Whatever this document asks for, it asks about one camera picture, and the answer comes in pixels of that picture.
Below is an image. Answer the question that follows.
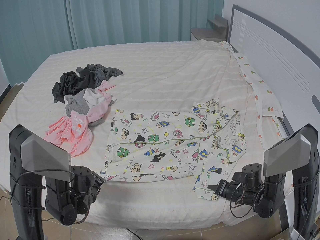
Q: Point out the dark grey garment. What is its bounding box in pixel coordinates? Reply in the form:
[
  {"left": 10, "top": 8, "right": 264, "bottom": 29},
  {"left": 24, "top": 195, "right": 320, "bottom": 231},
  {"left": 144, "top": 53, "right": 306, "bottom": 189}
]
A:
[{"left": 76, "top": 63, "right": 124, "bottom": 83}]

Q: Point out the white printed pyjama top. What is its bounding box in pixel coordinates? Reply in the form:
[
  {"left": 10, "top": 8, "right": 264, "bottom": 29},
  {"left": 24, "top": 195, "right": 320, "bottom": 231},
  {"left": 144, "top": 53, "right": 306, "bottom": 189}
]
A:
[{"left": 100, "top": 98, "right": 248, "bottom": 201}]

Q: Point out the black garment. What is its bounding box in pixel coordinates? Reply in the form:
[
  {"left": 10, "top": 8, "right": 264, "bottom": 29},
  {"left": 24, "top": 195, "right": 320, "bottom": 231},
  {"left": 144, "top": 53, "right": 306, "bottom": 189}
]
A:
[{"left": 52, "top": 71, "right": 105, "bottom": 104}]

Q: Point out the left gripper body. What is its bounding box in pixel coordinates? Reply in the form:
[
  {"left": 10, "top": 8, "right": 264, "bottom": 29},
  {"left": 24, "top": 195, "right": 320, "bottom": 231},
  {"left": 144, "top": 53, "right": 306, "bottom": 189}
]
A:
[{"left": 84, "top": 170, "right": 104, "bottom": 204}]

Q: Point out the pink printed T-shirt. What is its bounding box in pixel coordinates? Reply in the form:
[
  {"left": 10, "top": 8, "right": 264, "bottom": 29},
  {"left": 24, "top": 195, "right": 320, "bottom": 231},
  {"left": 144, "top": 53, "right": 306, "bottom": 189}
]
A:
[{"left": 45, "top": 110, "right": 94, "bottom": 157}]

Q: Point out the grey bedside table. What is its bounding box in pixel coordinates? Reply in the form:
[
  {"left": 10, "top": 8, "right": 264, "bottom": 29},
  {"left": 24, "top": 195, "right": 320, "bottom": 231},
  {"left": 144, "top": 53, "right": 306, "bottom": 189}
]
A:
[{"left": 190, "top": 13, "right": 228, "bottom": 41}]

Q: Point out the pile of clothes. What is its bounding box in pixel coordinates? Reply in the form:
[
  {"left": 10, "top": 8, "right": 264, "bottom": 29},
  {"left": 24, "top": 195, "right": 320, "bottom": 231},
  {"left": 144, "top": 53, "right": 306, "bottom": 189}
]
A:
[{"left": 64, "top": 80, "right": 117, "bottom": 127}]

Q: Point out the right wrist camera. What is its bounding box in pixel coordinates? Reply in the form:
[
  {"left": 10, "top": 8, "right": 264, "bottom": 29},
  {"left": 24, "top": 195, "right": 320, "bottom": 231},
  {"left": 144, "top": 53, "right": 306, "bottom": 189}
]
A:
[{"left": 232, "top": 171, "right": 247, "bottom": 184}]

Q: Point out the bed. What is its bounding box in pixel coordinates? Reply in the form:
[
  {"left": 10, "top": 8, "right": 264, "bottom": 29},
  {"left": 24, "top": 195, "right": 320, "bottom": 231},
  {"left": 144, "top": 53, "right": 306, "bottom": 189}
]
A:
[{"left": 0, "top": 4, "right": 320, "bottom": 231}]

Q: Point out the blue-green curtain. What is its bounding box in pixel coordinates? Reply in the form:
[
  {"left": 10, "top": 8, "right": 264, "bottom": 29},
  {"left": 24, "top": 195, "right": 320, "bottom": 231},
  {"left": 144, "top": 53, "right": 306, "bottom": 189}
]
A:
[
  {"left": 65, "top": 0, "right": 224, "bottom": 51},
  {"left": 0, "top": 0, "right": 73, "bottom": 87}
]

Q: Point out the white printed pillow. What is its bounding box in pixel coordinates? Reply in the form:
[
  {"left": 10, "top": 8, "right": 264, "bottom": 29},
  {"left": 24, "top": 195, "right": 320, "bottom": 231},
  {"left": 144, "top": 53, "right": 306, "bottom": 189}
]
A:
[{"left": 220, "top": 41, "right": 284, "bottom": 121}]

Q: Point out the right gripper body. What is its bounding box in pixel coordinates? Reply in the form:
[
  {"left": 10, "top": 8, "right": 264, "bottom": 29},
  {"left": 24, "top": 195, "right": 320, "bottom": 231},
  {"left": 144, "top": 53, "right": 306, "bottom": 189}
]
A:
[{"left": 215, "top": 179, "right": 244, "bottom": 202}]

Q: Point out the black cable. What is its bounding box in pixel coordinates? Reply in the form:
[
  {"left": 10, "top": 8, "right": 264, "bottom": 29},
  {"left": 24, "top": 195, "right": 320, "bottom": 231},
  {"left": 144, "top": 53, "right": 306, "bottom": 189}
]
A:
[
  {"left": 10, "top": 168, "right": 91, "bottom": 226},
  {"left": 229, "top": 200, "right": 253, "bottom": 219}
]

